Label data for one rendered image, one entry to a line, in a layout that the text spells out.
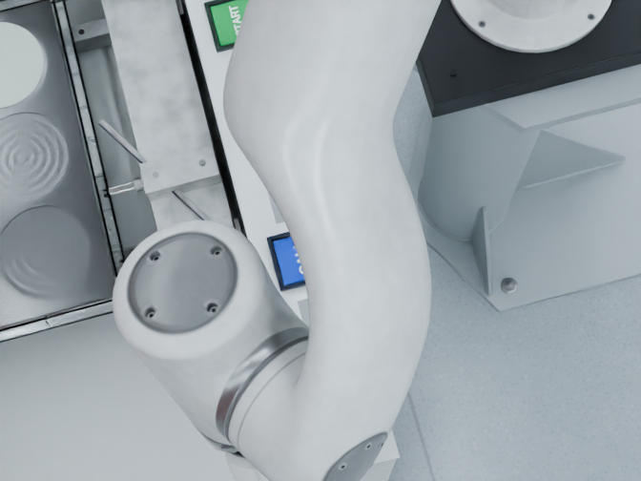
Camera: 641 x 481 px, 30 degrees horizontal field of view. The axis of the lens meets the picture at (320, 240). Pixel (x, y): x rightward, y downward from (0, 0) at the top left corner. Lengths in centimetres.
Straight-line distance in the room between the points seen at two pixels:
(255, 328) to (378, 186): 10
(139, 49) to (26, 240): 25
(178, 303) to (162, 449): 68
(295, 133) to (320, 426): 15
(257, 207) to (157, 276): 55
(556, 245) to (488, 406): 31
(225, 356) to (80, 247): 65
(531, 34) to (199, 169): 39
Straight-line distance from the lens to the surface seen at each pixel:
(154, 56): 134
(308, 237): 57
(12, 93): 134
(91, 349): 132
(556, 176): 220
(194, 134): 130
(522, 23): 136
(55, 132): 131
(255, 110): 58
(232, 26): 125
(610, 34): 138
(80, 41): 140
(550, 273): 216
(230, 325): 61
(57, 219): 128
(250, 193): 119
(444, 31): 136
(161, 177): 126
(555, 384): 214
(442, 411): 211
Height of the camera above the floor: 209
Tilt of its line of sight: 75 degrees down
